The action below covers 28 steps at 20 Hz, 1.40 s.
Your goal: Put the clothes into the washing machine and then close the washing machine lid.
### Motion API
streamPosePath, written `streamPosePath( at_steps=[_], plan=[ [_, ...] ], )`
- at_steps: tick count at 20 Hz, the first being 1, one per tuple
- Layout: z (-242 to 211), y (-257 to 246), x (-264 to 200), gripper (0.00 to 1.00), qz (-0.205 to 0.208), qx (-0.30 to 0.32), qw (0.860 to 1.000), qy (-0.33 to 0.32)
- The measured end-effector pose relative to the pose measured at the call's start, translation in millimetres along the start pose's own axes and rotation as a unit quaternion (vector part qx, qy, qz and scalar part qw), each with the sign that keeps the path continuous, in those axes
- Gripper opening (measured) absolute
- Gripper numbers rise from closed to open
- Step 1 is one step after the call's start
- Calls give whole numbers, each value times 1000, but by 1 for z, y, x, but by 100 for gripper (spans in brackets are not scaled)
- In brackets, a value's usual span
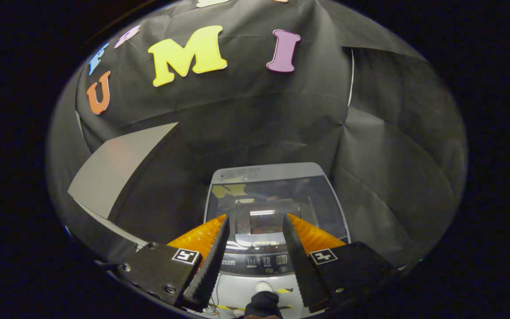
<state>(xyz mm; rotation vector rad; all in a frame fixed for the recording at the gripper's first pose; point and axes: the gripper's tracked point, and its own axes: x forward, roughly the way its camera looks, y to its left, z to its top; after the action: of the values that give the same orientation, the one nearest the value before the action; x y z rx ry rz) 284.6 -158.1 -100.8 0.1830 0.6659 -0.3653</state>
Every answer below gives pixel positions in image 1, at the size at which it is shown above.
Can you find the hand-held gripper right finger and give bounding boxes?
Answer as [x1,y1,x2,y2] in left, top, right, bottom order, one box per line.
[282,213,395,314]

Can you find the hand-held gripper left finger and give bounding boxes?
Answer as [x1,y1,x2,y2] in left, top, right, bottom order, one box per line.
[118,214,231,311]

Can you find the black floor cables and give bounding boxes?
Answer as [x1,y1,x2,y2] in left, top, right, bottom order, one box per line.
[205,287,239,318]

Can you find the dark cloth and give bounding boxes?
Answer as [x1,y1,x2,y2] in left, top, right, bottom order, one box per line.
[243,291,283,319]

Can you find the black backdrop cloth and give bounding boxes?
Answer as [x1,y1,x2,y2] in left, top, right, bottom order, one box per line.
[45,0,468,266]

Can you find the grey washing machine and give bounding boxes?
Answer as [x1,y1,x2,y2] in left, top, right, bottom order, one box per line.
[203,162,353,319]

